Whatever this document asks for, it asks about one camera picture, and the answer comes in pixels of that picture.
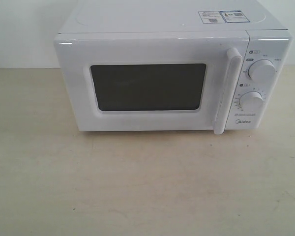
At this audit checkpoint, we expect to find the white microwave door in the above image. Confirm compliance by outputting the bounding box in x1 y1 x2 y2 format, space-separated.
54 30 249 134

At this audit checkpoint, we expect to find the white microwave oven body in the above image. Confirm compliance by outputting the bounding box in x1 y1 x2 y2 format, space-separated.
57 0 293 131

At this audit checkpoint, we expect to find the lower white timer knob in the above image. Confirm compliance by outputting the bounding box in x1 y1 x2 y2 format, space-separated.
239 91 264 112

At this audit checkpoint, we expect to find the upper white control knob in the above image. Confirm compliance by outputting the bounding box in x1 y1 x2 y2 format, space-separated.
248 59 276 82

